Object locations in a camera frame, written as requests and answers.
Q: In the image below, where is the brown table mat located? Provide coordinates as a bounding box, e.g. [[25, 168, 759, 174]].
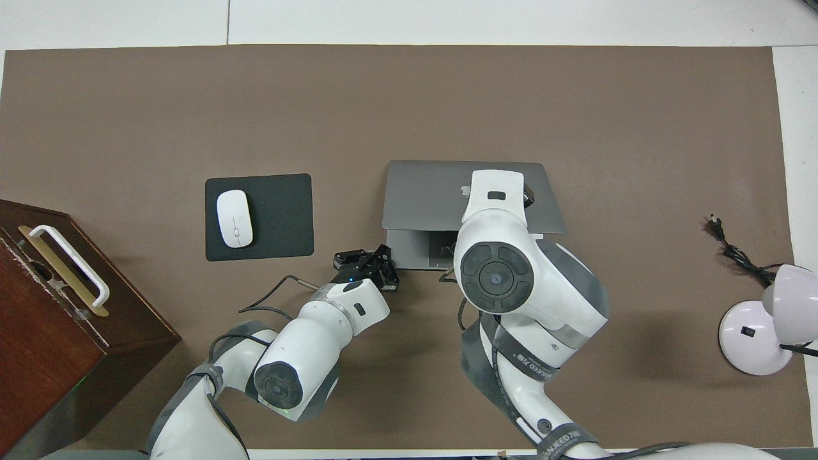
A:
[[0, 43, 814, 451]]

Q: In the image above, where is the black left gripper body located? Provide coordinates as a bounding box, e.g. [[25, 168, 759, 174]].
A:
[[332, 259, 385, 285]]

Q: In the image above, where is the silver grey laptop computer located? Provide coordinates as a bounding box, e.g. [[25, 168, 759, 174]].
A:
[[382, 160, 567, 270]]

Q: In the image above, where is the black lamp power cable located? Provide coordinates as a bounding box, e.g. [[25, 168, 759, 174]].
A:
[[706, 216, 777, 286]]

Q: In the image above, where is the white box handle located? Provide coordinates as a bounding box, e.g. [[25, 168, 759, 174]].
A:
[[29, 225, 111, 308]]

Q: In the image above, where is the white computer mouse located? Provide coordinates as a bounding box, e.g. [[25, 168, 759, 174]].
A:
[[216, 190, 254, 249]]

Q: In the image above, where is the black mouse pad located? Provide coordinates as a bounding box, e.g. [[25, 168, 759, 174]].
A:
[[204, 173, 314, 262]]

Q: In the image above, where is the dark brown wooden box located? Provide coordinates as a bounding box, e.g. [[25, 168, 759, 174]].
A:
[[0, 199, 181, 460]]

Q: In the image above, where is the gold metal handle plate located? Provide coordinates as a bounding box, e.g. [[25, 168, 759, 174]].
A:
[[17, 225, 109, 318]]

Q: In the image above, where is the white desk lamp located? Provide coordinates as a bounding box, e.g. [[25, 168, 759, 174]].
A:
[[718, 264, 818, 376]]

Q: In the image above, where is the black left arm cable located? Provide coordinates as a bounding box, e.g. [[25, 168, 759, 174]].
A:
[[238, 275, 320, 315]]

